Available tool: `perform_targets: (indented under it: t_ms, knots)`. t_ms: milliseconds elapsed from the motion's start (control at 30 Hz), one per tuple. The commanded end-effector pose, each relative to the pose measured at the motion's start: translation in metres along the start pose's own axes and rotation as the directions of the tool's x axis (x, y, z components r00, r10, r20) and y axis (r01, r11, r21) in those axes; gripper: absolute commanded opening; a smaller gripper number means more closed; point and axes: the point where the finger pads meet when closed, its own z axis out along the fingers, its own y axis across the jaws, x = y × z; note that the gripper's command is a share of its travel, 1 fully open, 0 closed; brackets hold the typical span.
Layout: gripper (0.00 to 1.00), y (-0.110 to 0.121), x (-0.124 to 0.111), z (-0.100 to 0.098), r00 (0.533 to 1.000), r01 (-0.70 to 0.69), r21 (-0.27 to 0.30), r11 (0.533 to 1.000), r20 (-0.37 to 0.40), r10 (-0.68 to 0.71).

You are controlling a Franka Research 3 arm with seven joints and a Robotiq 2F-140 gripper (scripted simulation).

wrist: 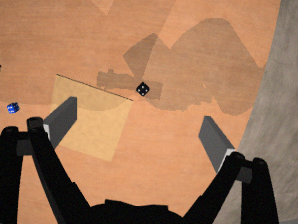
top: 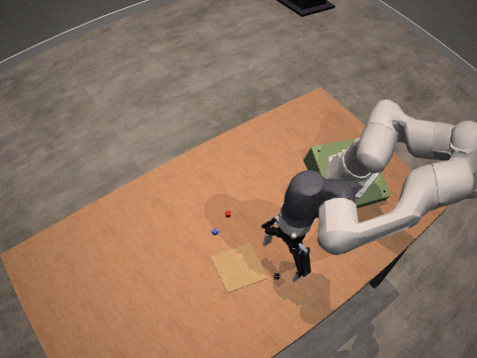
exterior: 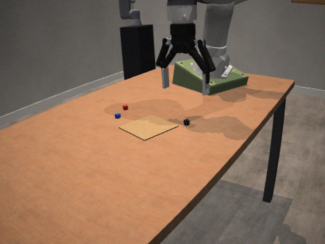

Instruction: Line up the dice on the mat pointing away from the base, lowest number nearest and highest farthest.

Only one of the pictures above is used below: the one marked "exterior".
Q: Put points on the beige square mat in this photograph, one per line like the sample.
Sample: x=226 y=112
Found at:
x=148 y=127

